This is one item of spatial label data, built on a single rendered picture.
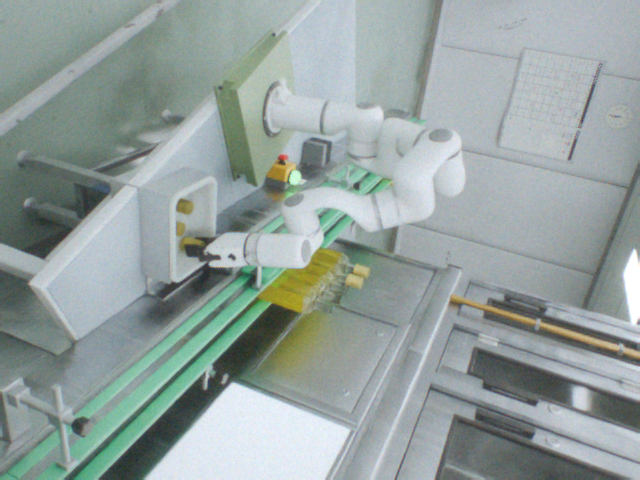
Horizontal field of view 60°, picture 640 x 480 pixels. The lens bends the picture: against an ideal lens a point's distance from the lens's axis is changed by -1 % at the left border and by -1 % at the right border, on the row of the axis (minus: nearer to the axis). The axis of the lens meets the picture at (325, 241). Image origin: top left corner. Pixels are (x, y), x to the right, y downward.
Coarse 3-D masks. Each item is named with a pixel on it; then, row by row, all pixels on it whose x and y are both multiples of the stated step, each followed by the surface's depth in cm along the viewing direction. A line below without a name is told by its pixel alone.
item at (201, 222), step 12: (204, 180) 127; (180, 192) 119; (192, 192) 134; (204, 192) 133; (216, 192) 133; (204, 204) 135; (216, 204) 135; (180, 216) 134; (192, 216) 137; (204, 216) 136; (192, 228) 139; (204, 228) 137; (180, 240) 137; (180, 252) 138; (204, 252) 140; (180, 264) 133; (192, 264) 134; (180, 276) 129
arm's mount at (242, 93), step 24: (264, 48) 147; (288, 48) 155; (240, 72) 139; (264, 72) 145; (288, 72) 158; (216, 96) 137; (240, 96) 135; (264, 96) 147; (240, 120) 140; (264, 120) 150; (240, 144) 146; (264, 144) 154; (240, 168) 153; (264, 168) 157
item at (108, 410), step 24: (336, 216) 190; (240, 288) 143; (264, 288) 145; (216, 312) 133; (168, 336) 122; (192, 336) 124; (144, 360) 114; (168, 360) 115; (120, 384) 107; (144, 384) 108; (96, 408) 101; (120, 408) 102; (72, 432) 96; (96, 432) 96; (48, 456) 91; (72, 456) 91
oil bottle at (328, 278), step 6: (294, 270) 158; (300, 270) 157; (306, 270) 158; (312, 270) 158; (318, 270) 159; (324, 270) 159; (312, 276) 156; (318, 276) 156; (324, 276) 156; (330, 276) 157; (324, 282) 155; (330, 282) 156; (330, 288) 156
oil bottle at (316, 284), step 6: (288, 270) 156; (282, 276) 153; (288, 276) 154; (294, 276) 154; (300, 276) 154; (306, 276) 155; (294, 282) 152; (300, 282) 152; (306, 282) 152; (312, 282) 152; (318, 282) 153; (312, 288) 150; (318, 288) 150; (324, 288) 152; (318, 294) 151
